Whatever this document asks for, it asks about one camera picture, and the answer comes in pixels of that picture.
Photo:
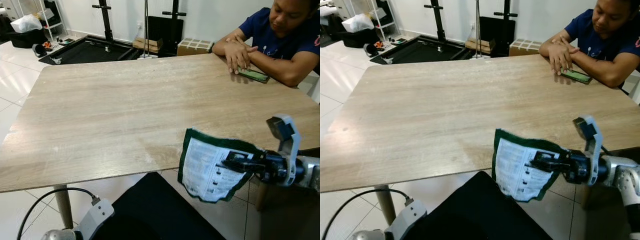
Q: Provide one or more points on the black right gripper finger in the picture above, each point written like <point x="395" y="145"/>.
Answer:
<point x="240" y="166"/>
<point x="547" y="166"/>
<point x="551" y="156"/>
<point x="242" y="156"/>

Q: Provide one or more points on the green snack bag white label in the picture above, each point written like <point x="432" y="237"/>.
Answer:
<point x="517" y="170"/>
<point x="205" y="170"/>

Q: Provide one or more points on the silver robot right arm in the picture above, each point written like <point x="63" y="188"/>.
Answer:
<point x="625" y="175"/>
<point x="311" y="172"/>

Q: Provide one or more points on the green phone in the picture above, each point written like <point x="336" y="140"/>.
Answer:
<point x="256" y="76"/>
<point x="579" y="77"/>

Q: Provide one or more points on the black floor mat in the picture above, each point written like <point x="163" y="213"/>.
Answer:
<point x="155" y="215"/>
<point x="475" y="215"/>

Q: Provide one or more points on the checked cardboard box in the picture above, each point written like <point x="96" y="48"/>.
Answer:
<point x="525" y="48"/>
<point x="195" y="47"/>

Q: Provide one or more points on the light wooden table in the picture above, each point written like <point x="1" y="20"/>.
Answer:
<point x="450" y="110"/>
<point x="125" y="110"/>

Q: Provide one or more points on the person in navy shirt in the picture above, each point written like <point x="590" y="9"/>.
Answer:
<point x="605" y="35"/>
<point x="285" y="35"/>

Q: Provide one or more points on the black square case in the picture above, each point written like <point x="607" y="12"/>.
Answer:
<point x="500" y="34"/>
<point x="167" y="32"/>

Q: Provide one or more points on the flat brown cardboard box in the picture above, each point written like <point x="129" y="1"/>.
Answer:
<point x="140" y="45"/>
<point x="472" y="46"/>

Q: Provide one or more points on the chrome pole stand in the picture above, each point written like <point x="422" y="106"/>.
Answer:
<point x="146" y="30"/>
<point x="478" y="30"/>

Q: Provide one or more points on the black round headset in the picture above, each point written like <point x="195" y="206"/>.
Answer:
<point x="371" y="50"/>
<point x="40" y="50"/>

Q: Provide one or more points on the small orange tool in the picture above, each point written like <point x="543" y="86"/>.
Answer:
<point x="379" y="45"/>
<point x="47" y="45"/>

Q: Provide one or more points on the black floor platform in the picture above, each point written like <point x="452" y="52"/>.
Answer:
<point x="422" y="50"/>
<point x="90" y="50"/>

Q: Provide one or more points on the white plastic bag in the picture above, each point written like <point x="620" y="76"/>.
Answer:
<point x="357" y="23"/>
<point x="26" y="23"/>

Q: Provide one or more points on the black gantry post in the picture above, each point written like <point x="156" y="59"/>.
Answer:
<point x="437" y="20"/>
<point x="175" y="7"/>
<point x="506" y="7"/>
<point x="105" y="20"/>

